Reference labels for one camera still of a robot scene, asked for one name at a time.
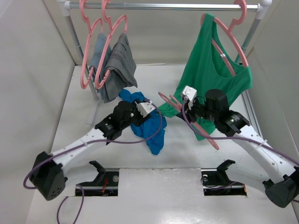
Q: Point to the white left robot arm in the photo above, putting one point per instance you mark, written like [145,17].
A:
[51,173]

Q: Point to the metal clothes rack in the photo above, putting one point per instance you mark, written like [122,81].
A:
[99,10]

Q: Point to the aluminium rail right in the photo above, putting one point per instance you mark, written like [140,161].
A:
[251,112]

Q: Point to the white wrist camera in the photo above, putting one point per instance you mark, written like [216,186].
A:
[145,108]
[189,94]

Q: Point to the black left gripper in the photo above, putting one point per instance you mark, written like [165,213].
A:
[140,118]

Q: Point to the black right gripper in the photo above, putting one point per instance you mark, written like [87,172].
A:
[189,115]

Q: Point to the blue t shirt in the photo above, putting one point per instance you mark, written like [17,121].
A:
[149,127]

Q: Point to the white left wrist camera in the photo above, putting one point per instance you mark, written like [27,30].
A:
[145,108]

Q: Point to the light blue cloth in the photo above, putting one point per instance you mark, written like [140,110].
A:
[98,50]

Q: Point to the grey folded cloth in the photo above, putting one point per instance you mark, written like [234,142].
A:
[121,66]

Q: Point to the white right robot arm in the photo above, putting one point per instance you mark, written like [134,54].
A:
[280,183]

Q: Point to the green t shirt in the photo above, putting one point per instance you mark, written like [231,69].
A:
[195,77]

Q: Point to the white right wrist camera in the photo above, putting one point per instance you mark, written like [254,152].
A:
[189,94]

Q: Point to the pink hanger with green shirt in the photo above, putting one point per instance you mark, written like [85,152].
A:
[233,35]

